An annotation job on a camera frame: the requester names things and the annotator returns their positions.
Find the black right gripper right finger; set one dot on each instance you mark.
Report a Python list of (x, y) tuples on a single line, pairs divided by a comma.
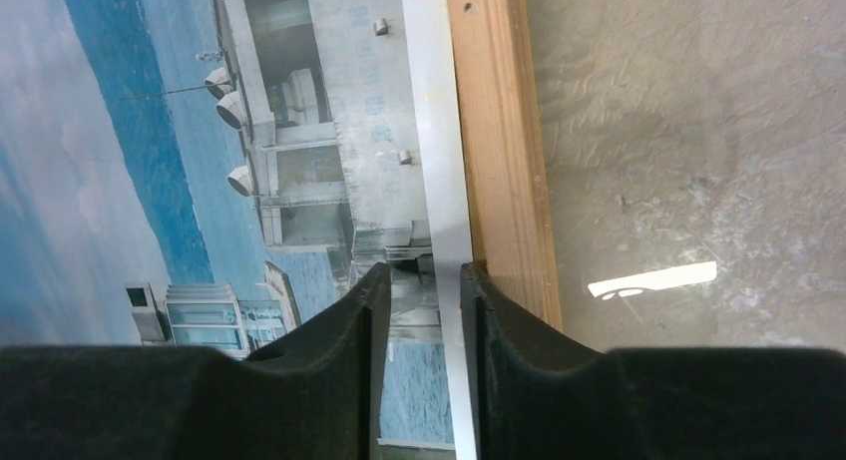
[(542, 395)]

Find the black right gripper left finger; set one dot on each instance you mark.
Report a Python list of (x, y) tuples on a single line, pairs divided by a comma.
[(313, 394)]

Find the building and sky photo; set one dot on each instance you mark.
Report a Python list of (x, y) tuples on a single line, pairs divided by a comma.
[(215, 173)]

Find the yellow wooden picture frame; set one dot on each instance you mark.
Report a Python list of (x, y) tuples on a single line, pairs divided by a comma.
[(510, 213)]

